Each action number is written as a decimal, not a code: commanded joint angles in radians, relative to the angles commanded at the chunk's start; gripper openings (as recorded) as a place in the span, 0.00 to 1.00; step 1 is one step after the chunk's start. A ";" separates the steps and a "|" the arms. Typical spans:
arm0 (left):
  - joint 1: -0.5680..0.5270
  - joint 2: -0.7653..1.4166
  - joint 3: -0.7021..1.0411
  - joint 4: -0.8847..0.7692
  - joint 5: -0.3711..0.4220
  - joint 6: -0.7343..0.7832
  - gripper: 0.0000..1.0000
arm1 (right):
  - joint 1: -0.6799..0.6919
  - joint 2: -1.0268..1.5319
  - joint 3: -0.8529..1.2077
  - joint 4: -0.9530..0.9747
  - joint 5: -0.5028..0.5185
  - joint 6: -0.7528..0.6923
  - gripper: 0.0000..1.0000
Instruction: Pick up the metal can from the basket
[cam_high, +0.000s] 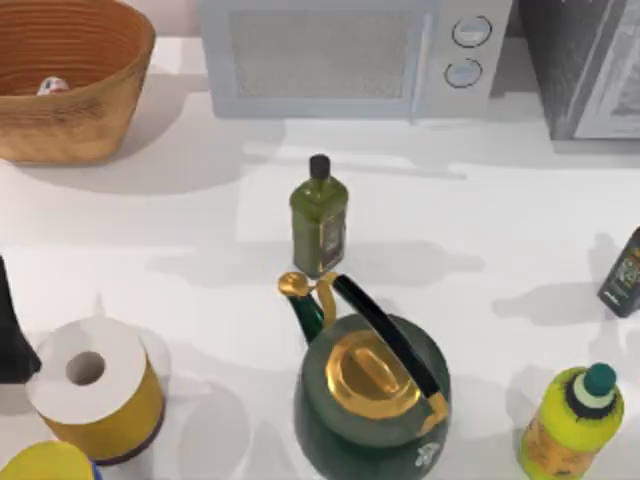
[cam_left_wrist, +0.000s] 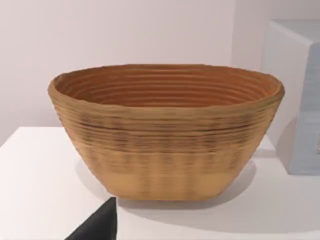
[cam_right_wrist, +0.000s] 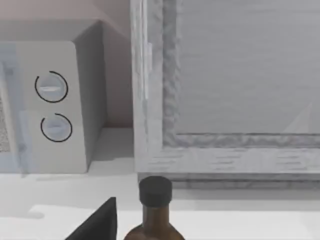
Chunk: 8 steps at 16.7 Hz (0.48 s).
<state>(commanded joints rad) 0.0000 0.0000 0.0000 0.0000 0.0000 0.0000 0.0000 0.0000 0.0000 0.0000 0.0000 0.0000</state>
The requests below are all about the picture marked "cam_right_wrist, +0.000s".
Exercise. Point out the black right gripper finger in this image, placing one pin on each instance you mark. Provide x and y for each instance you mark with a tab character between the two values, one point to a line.
103	222

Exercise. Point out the brown bottle with black cap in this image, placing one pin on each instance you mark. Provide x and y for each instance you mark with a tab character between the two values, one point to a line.
155	215

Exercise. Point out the pale round microwave knob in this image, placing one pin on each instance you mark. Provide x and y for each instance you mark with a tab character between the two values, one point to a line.
56	127
51	86

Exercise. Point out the pale microwave oven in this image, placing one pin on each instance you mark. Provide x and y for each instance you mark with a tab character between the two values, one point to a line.
57	107

